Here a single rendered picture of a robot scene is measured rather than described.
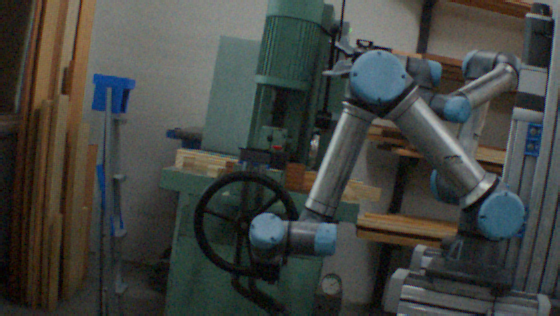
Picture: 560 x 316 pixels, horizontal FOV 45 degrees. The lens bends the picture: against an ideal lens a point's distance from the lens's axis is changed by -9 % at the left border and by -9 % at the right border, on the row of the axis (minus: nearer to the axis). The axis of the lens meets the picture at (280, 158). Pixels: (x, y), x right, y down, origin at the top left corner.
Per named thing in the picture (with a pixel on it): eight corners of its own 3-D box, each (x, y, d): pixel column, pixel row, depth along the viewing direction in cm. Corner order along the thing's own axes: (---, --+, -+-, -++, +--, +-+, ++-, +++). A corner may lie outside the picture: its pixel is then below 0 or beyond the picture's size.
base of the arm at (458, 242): (498, 269, 184) (506, 232, 183) (498, 279, 169) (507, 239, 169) (445, 259, 188) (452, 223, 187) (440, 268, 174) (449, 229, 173)
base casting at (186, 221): (176, 234, 221) (180, 205, 220) (212, 212, 278) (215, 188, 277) (323, 262, 217) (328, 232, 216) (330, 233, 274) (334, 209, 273)
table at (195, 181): (149, 190, 211) (152, 169, 211) (174, 182, 241) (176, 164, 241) (357, 228, 206) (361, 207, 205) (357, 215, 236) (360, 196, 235)
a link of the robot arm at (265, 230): (286, 245, 160) (246, 242, 160) (285, 261, 170) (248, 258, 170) (288, 211, 163) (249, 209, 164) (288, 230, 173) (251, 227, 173)
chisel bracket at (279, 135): (257, 153, 229) (261, 126, 228) (262, 152, 242) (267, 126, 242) (281, 158, 228) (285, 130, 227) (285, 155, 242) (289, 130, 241)
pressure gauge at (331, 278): (317, 299, 211) (322, 273, 210) (318, 296, 214) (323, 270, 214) (338, 303, 210) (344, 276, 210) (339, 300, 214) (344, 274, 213)
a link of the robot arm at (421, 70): (439, 89, 212) (443, 61, 211) (403, 82, 213) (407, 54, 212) (436, 90, 219) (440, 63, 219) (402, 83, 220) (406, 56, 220)
